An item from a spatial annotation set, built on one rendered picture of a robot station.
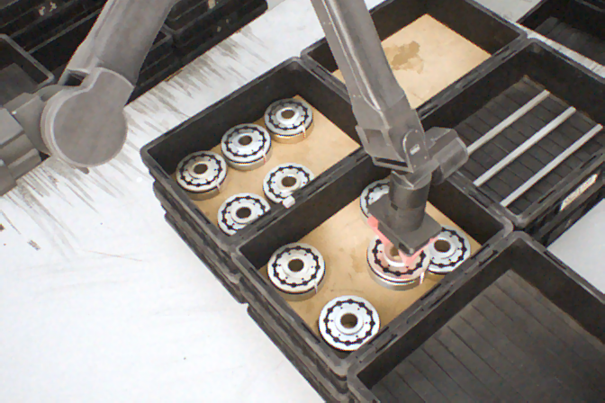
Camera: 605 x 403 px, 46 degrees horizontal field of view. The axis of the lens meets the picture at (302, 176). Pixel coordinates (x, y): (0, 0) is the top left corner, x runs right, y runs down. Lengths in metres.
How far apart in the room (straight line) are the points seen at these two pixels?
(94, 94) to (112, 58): 0.05
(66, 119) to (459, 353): 0.78
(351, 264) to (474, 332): 0.25
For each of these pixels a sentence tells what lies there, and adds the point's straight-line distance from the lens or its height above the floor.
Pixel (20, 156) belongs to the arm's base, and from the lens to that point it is 0.73.
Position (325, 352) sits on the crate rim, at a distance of 1.13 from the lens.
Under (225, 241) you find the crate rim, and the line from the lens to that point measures 1.25.
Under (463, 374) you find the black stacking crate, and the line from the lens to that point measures 1.24.
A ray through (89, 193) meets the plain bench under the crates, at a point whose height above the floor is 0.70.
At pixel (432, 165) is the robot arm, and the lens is 1.03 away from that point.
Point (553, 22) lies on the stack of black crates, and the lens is 2.73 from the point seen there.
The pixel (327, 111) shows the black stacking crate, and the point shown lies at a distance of 1.53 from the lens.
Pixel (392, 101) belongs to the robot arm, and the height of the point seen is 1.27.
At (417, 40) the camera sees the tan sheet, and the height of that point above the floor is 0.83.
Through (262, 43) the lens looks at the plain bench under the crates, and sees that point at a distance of 1.94.
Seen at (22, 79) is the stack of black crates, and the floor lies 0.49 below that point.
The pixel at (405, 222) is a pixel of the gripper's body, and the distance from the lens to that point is 1.07.
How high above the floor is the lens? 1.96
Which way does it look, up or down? 51 degrees down
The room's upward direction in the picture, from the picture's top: 6 degrees counter-clockwise
